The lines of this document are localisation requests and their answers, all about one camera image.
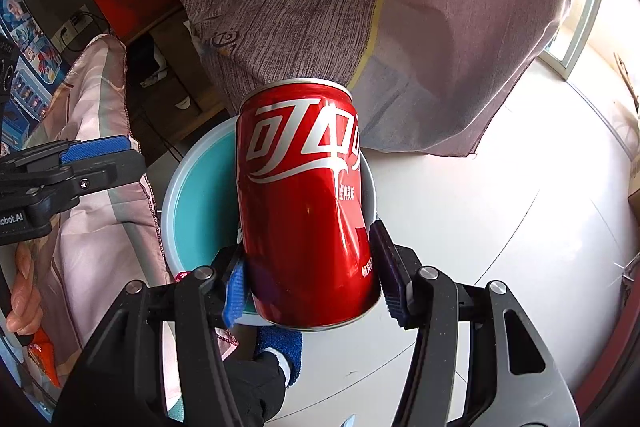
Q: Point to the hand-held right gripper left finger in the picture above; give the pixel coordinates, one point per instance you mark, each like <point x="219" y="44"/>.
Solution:
<point x="235" y="297"/>

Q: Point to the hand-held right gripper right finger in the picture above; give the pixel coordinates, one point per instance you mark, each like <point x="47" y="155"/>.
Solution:
<point x="392" y="277"/>

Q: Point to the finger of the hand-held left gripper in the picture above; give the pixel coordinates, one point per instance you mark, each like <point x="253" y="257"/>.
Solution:
<point x="110" y="174"/>
<point x="97" y="149"/>

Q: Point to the teal plastic bin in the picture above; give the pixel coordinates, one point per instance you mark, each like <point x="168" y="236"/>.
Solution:
<point x="200" y="207"/>

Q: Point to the red soda can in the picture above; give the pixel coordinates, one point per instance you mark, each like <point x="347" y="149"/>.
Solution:
<point x="300" y="207"/>

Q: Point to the person's left hand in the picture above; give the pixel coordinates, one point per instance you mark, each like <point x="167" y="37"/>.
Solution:
<point x="25" y="297"/>

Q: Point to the blue fuzzy slipper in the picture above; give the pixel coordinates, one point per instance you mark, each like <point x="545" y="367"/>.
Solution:
<point x="280" y="342"/>

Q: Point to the pink checked tablecloth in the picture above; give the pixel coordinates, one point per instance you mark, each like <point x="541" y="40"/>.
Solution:
<point x="95" y="257"/>

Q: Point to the person's black trouser leg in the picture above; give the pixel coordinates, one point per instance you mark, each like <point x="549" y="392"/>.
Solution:
<point x="250" y="392"/>

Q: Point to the large blue toy box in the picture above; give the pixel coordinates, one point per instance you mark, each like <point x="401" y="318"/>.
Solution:
<point x="30" y="57"/>

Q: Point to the wooden shelf unit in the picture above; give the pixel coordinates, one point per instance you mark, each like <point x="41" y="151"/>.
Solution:
<point x="210" y="104"/>

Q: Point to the orange snack packet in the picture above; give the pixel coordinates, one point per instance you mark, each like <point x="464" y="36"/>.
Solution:
<point x="42" y="352"/>

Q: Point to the dark red furniture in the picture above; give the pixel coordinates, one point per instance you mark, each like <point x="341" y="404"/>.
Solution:
<point x="620" y="347"/>

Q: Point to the grey brown cloth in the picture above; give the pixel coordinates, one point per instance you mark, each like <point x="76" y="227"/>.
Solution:
<point x="325" y="7"/>

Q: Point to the brown cardboard piece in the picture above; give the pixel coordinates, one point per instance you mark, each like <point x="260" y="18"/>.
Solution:
<point x="627" y="77"/>

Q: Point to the white wall socket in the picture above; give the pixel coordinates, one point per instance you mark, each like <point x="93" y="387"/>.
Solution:
<point x="74" y="29"/>

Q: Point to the light green door frame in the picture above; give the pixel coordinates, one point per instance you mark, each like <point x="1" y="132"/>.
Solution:
<point x="580" y="27"/>

